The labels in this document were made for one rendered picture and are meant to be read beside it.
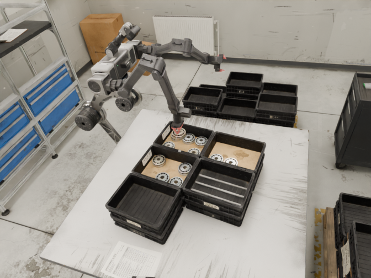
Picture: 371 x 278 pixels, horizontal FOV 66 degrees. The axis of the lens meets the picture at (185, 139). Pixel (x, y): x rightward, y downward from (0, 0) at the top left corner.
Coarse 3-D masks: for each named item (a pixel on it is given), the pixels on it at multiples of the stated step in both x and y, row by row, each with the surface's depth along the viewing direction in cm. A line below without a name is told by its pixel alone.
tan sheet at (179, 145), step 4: (168, 136) 235; (168, 140) 232; (176, 144) 228; (180, 144) 227; (184, 144) 227; (192, 144) 226; (176, 148) 224; (180, 148) 224; (184, 148) 223; (188, 148) 223; (200, 148) 221
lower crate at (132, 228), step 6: (180, 204) 187; (180, 210) 193; (174, 216) 183; (114, 222) 194; (120, 222) 187; (174, 222) 189; (126, 228) 189; (132, 228) 184; (138, 228) 178; (168, 228) 181; (138, 234) 185; (144, 234) 182; (150, 234) 175; (162, 234) 172; (168, 234) 183; (156, 240) 181; (162, 240) 177
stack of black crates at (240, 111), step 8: (224, 104) 333; (232, 104) 330; (240, 104) 326; (248, 104) 323; (256, 104) 312; (224, 112) 324; (232, 112) 323; (240, 112) 321; (248, 112) 320; (240, 120) 306; (248, 120) 303
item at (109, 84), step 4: (104, 76) 181; (108, 76) 184; (104, 80) 181; (108, 80) 181; (112, 80) 182; (116, 80) 183; (104, 84) 180; (108, 84) 180; (112, 84) 180; (104, 88) 182; (108, 88) 182; (112, 88) 181; (108, 92) 186
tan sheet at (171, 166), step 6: (150, 162) 216; (168, 162) 214; (174, 162) 213; (180, 162) 213; (150, 168) 211; (156, 168) 211; (162, 168) 210; (168, 168) 209; (174, 168) 209; (144, 174) 207; (150, 174) 207; (156, 174) 206; (174, 174) 205
